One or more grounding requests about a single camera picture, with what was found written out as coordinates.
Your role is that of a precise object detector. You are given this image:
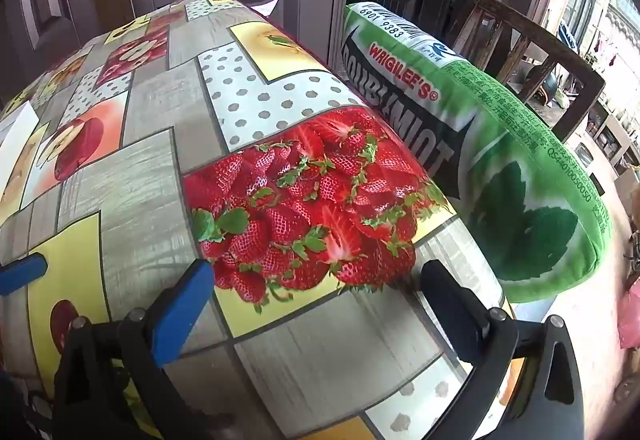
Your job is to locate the dark wooden shelf rack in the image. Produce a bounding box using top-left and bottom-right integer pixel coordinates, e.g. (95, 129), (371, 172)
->
(450, 0), (607, 144)

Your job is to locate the fruit print tablecloth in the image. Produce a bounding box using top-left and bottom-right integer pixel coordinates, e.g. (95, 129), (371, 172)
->
(0, 0), (531, 440)

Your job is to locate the pink plastic bag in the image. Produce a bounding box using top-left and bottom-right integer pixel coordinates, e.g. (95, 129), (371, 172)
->
(618, 277), (640, 352)

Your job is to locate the green printed pillow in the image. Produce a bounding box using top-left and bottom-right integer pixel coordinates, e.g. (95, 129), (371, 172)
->
(340, 2), (613, 303)

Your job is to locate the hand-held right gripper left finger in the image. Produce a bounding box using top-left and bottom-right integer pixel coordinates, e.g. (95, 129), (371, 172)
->
(52, 260), (217, 440)

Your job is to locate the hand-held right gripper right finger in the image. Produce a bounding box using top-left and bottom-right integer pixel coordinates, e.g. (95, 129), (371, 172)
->
(422, 260), (586, 440)

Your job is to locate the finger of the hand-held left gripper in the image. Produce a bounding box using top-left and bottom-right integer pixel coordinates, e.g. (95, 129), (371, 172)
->
(0, 253), (49, 297)

